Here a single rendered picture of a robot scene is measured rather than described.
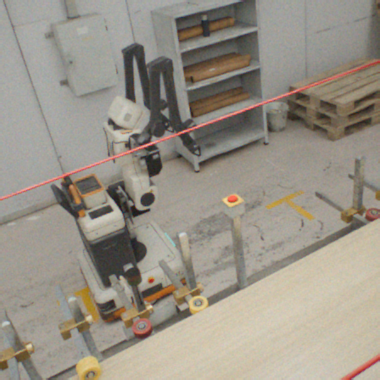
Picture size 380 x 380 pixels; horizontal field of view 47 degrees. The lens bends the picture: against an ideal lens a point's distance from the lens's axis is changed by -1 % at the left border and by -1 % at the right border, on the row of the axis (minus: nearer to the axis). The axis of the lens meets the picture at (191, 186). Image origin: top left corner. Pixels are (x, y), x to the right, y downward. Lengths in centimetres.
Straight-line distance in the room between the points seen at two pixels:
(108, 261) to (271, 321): 135
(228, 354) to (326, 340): 37
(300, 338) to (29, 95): 319
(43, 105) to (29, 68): 35
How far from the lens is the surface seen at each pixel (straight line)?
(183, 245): 188
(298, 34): 535
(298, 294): 193
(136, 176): 286
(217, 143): 473
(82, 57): 398
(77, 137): 441
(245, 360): 174
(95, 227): 271
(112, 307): 308
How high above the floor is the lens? 231
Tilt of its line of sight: 32 degrees down
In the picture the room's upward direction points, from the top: 10 degrees counter-clockwise
